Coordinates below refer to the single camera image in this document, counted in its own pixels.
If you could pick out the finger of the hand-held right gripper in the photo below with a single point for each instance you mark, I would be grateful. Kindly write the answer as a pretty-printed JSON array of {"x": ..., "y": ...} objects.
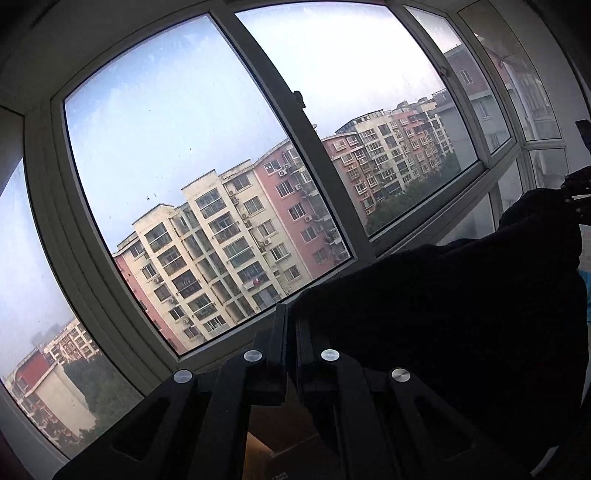
[{"x": 579, "y": 187}]

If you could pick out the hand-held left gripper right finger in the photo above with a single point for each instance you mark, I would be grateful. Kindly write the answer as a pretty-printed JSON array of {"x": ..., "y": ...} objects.
[{"x": 304, "y": 364}]

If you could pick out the navy blue shorts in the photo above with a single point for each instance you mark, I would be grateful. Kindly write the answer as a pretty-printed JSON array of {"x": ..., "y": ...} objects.
[{"x": 438, "y": 300}]

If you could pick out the cardboard box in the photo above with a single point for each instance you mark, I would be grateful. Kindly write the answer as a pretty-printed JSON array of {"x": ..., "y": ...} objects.
[{"x": 281, "y": 424}]

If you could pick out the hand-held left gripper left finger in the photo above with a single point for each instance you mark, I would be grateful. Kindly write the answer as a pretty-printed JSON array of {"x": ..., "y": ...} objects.
[{"x": 280, "y": 350}]

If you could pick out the white framed window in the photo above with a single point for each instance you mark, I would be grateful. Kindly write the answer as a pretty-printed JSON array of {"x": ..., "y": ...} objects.
[{"x": 161, "y": 138}]

